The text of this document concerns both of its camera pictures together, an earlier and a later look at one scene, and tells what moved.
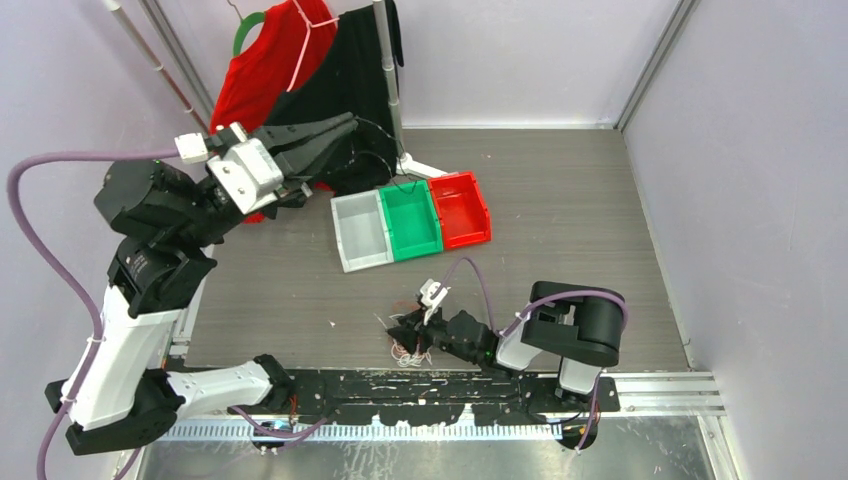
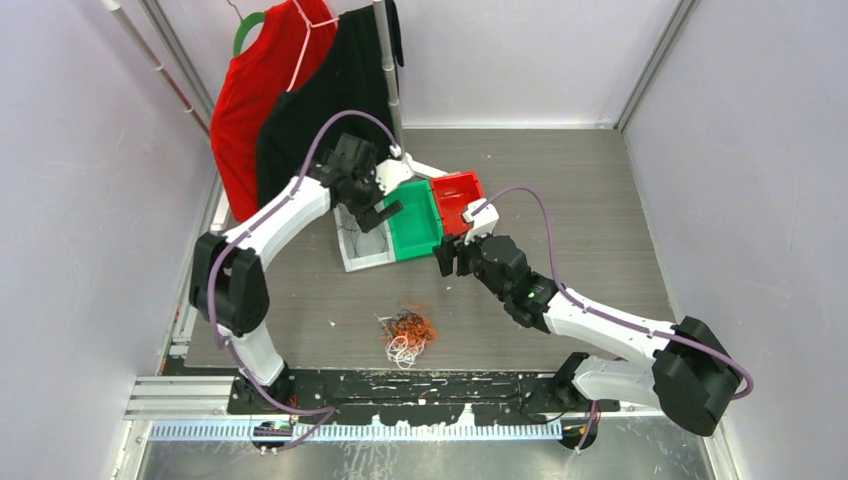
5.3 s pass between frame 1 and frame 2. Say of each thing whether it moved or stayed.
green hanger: stayed
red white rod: stayed
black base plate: stayed
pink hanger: stayed
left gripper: moved
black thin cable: moved
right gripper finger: moved
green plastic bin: stayed
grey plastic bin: stayed
